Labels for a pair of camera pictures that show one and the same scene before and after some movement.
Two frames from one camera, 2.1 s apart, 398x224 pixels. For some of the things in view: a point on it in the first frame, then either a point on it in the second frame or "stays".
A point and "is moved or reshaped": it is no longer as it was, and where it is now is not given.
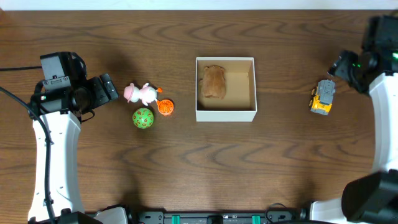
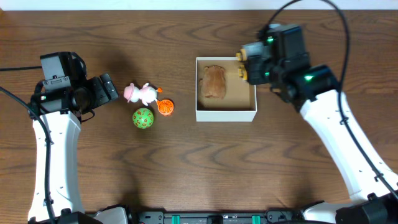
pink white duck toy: (147, 94) stays
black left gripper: (101, 90) stays
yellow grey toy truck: (323, 97) is moved or reshaped
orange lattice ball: (165, 107) stays
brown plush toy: (213, 82) stays
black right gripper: (342, 68) to (249, 68)
